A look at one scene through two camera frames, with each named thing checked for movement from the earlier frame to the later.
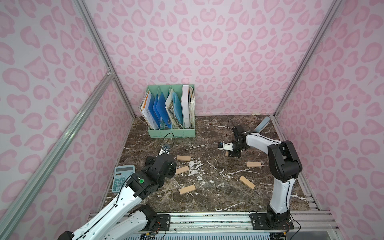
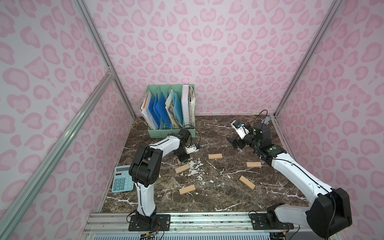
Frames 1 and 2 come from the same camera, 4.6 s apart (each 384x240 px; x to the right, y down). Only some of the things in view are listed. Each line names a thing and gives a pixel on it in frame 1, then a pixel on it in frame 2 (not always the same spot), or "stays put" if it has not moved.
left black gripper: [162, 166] to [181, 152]
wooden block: [253, 164] stays put
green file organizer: [169, 110] stays put
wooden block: [247, 182] stays put
